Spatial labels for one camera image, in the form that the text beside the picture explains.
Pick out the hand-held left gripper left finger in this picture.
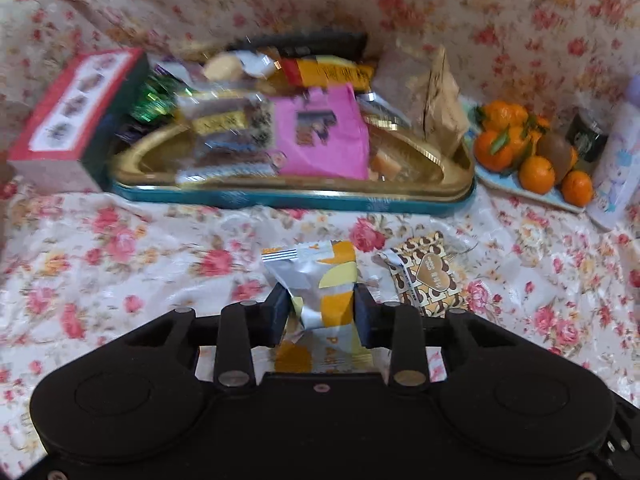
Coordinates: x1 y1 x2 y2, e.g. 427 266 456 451
122 284 292 390

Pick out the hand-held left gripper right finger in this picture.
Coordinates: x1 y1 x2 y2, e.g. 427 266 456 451
352 284 521 390

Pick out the yellow silver snack packet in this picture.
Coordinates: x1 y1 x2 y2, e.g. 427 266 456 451
261 241 373 376

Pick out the teal tray with snacks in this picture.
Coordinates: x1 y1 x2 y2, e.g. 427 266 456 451
110 120 476 218

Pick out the brown patterned snack packet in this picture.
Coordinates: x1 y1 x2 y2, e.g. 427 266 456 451
377 231 471 318

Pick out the floral sofa cover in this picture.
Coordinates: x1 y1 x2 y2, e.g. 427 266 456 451
0 0 640 480

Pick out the pink snack packet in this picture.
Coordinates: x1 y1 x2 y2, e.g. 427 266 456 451
272 85 371 181

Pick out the white fruit plate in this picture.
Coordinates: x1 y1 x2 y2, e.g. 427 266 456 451
462 100 596 213

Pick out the heap of assorted wrapped sweets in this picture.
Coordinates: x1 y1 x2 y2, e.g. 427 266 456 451
117 47 441 183

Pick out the pile of mandarins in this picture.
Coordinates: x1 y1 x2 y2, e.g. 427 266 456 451
472 100 596 207

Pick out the brown paper bag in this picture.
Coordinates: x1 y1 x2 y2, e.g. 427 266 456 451
372 45 471 158

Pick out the brown kiwi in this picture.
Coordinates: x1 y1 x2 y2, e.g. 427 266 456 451
537 132 576 183

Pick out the small dark jar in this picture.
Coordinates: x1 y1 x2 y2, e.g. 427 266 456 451
565 92 611 163

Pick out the red cardboard box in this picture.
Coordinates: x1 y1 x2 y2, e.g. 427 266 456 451
6 49 151 193

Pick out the purple white thermos bottle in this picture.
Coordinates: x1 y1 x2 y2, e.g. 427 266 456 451
585 72 640 231

